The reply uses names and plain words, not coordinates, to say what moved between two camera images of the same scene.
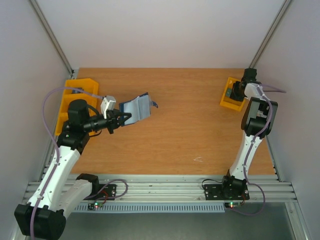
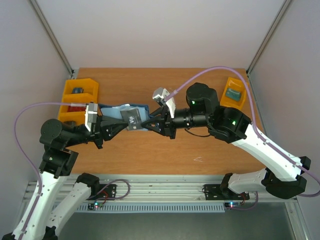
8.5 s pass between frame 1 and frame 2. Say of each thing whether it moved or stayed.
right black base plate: stayed
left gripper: moved
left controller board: stayed
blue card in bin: stayed
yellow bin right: stayed
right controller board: stayed
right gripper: moved
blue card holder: moved
